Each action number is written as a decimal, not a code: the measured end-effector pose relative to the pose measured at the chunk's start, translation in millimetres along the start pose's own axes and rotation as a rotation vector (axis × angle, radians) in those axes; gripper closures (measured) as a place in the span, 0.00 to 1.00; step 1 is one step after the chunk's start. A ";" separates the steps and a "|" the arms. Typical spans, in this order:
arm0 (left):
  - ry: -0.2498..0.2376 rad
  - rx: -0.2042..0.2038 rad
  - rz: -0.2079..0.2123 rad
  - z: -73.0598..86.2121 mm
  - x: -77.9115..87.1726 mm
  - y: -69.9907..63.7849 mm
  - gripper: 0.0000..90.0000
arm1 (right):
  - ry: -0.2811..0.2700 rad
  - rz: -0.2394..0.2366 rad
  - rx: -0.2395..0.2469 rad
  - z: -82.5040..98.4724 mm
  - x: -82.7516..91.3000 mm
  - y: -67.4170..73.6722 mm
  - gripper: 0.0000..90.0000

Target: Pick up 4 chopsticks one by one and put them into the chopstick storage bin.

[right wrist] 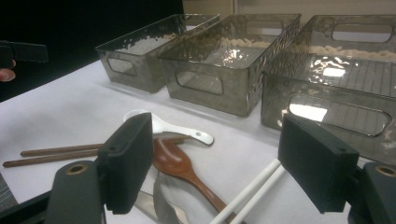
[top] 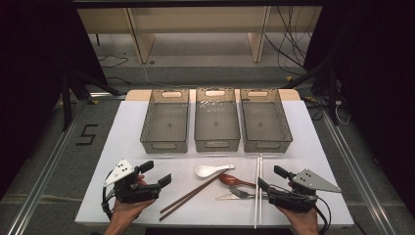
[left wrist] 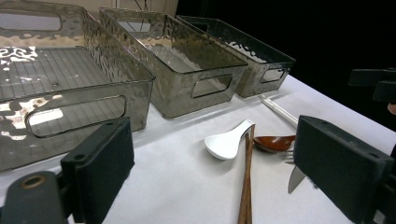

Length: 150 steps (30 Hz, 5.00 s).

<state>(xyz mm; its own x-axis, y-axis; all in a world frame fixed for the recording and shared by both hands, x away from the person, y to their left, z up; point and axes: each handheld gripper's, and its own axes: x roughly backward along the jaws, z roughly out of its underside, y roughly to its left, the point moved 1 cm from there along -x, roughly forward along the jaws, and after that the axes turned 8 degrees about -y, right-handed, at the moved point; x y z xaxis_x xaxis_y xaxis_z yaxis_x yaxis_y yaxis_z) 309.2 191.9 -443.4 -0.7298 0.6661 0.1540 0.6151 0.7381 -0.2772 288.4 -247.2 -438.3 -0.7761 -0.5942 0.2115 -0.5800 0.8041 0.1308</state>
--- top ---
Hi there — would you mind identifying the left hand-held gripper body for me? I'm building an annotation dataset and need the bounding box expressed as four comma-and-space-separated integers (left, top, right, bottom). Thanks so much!
103, 159, 161, 204

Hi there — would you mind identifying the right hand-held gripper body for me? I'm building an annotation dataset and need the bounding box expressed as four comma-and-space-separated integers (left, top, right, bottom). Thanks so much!
267, 168, 343, 213

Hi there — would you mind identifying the white chopstick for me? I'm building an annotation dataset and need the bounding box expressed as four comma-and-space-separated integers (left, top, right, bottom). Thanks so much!
257, 153, 264, 225
254, 154, 260, 229

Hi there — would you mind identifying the red-brown wooden spoon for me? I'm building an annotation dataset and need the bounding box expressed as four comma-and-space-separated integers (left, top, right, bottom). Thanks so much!
217, 173, 258, 189

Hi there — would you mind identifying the white ceramic spoon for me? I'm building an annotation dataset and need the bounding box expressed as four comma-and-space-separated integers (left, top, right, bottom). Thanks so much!
195, 164, 236, 179

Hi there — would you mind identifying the grey transparent plastic bin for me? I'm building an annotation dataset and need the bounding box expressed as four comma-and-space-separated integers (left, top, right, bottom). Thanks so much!
194, 87, 242, 153
239, 87, 294, 154
140, 88, 191, 155

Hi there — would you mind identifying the person's left hand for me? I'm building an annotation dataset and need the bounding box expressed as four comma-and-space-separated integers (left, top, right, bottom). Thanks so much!
111, 174, 157, 227

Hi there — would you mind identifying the person's right hand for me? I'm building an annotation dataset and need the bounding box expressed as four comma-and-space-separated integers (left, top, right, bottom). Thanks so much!
276, 181, 320, 235

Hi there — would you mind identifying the white table cover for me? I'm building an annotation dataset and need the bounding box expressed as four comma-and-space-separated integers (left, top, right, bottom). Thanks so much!
74, 99, 355, 227

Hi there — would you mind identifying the black metal stand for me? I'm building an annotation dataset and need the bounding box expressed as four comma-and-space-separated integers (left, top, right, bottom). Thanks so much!
60, 69, 122, 131
282, 58, 341, 126

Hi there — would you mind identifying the dark curtain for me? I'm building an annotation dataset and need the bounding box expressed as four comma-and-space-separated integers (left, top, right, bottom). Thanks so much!
302, 0, 415, 216
0, 0, 110, 201

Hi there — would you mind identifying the light wooden desk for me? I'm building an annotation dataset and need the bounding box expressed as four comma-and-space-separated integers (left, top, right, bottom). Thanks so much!
77, 6, 323, 65

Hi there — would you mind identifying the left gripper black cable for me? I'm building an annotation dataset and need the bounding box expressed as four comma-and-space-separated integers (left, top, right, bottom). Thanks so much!
101, 168, 115, 221

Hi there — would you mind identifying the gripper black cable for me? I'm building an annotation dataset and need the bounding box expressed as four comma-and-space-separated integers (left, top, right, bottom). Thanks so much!
101, 168, 115, 221
312, 195, 333, 235

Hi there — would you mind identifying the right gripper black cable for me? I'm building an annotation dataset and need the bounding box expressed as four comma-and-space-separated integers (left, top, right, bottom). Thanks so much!
312, 195, 333, 235

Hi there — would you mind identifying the aluminium floor rail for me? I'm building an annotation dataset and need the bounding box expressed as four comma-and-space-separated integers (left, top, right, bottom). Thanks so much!
6, 100, 90, 235
321, 111, 397, 235

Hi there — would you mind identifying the short aluminium rail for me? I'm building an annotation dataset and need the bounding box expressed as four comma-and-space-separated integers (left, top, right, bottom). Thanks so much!
89, 92, 127, 101

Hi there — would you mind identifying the white plug with cable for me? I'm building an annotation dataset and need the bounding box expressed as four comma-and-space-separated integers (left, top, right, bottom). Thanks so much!
335, 99, 351, 126

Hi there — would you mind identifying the white floor cable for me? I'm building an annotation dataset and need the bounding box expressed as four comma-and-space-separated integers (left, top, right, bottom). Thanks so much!
140, 62, 197, 90

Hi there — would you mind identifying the black floor cable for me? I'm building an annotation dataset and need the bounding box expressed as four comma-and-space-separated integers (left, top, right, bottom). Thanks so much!
97, 53, 130, 70

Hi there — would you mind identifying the bundle of black cables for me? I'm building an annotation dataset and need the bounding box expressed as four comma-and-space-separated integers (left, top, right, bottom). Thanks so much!
263, 6, 315, 76

